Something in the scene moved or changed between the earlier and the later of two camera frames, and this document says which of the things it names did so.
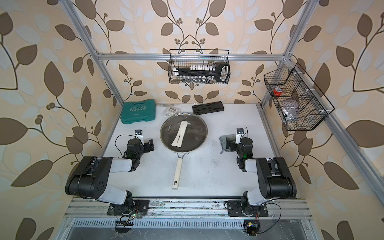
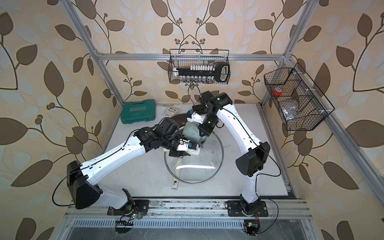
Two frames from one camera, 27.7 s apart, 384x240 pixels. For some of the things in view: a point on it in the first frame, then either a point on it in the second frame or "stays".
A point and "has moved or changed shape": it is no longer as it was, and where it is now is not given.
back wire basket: (199, 66) stays
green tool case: (138, 111) stays
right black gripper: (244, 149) → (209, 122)
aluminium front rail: (186, 209) stays
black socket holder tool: (220, 72) stays
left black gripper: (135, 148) → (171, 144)
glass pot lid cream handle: (184, 132) has moved or changed shape
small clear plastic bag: (170, 111) stays
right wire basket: (298, 107) stays
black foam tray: (208, 107) stays
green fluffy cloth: (225, 141) → (190, 130)
